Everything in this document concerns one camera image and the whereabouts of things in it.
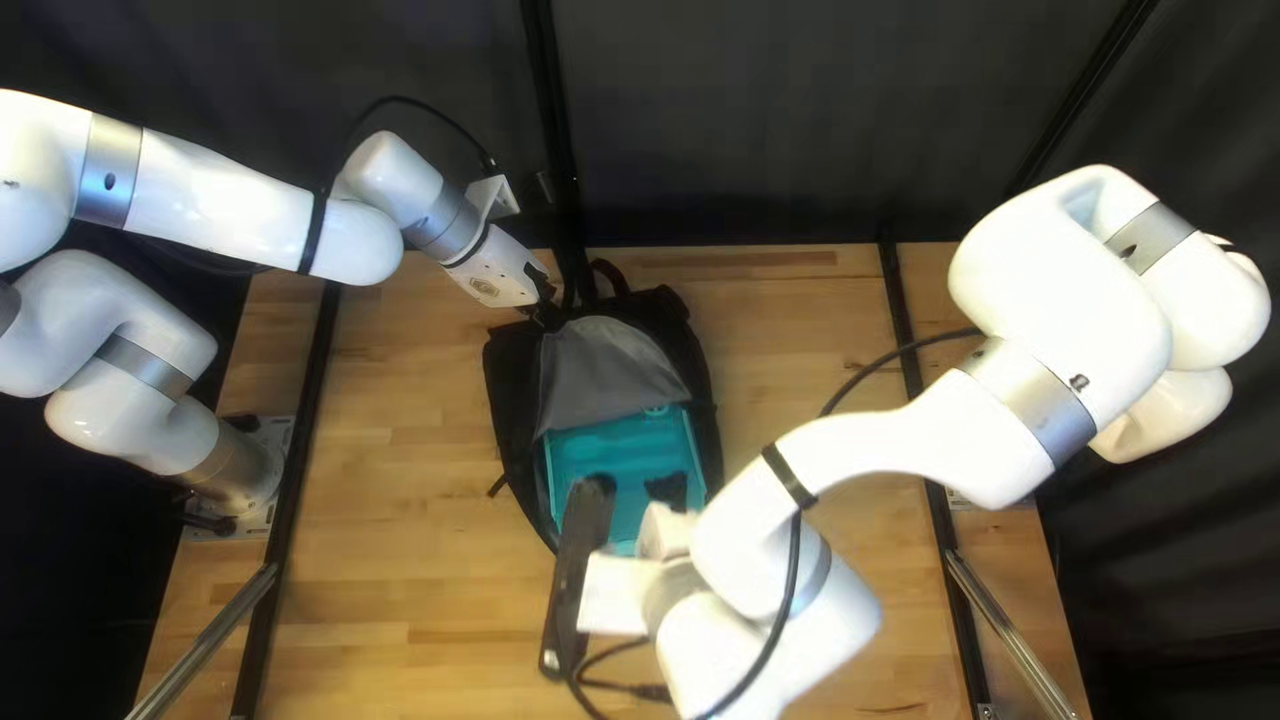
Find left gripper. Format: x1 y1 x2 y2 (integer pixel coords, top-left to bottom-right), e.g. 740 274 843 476
443 224 552 311

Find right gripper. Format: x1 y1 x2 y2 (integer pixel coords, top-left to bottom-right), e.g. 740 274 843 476
577 470 707 637

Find translucent teal lunch box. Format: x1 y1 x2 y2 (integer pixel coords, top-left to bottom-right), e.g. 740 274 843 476
540 403 709 557

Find black backpack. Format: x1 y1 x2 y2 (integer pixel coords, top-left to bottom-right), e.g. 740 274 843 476
482 258 726 557

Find silver mounting plate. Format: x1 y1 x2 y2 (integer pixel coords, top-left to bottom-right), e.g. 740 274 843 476
944 480 1041 513
183 414 297 542

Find black frame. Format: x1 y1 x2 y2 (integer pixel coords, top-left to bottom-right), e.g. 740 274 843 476
125 0 1163 720

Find black cable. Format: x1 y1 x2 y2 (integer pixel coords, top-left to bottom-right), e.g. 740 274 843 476
565 328 986 720
318 94 501 201

